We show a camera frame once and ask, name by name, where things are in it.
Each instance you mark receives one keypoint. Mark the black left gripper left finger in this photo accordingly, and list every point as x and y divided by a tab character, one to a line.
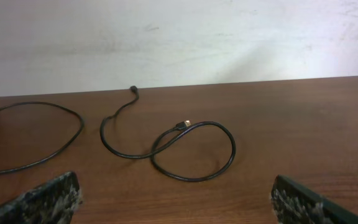
52	202

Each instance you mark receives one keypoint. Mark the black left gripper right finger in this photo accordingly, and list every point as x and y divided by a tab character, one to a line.
294	203

